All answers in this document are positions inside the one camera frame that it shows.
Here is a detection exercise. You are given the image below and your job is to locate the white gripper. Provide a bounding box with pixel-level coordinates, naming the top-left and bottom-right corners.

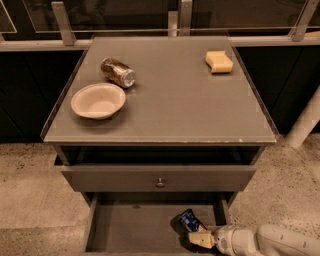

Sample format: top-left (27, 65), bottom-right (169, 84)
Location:
top-left (188, 225), bottom-right (236, 256)

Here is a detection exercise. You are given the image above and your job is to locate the blue pepsi can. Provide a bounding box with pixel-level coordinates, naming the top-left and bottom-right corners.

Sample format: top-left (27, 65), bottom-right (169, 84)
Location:
top-left (178, 209), bottom-right (207, 232)

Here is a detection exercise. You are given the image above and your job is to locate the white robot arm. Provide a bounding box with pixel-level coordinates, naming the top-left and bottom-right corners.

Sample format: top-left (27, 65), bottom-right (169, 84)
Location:
top-left (188, 88), bottom-right (320, 256)

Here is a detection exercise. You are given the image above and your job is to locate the grey open middle drawer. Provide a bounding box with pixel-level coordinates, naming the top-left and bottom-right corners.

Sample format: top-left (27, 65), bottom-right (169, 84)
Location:
top-left (79, 192), bottom-right (230, 256)

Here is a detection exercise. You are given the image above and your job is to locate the grey drawer cabinet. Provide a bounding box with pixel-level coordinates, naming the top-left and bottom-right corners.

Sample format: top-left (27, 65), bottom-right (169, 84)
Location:
top-left (40, 35), bottom-right (278, 256)

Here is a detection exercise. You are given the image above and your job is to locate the grey top drawer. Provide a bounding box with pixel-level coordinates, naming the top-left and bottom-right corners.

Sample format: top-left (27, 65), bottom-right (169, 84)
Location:
top-left (57, 145), bottom-right (263, 193)

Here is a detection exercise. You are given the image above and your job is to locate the brown soda can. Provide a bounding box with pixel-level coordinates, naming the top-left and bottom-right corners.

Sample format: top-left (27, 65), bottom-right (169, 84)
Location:
top-left (100, 58), bottom-right (136, 88)

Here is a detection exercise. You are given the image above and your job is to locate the white paper bowl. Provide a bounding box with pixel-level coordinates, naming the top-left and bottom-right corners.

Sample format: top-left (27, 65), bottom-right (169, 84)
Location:
top-left (71, 83), bottom-right (126, 120)

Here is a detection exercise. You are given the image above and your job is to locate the yellow sponge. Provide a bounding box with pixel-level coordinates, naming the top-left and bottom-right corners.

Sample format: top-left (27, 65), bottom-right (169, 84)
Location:
top-left (205, 51), bottom-right (233, 73)

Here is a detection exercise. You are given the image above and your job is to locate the metal window railing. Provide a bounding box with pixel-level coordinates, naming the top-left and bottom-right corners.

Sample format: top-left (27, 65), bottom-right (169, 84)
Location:
top-left (0, 0), bottom-right (320, 51)

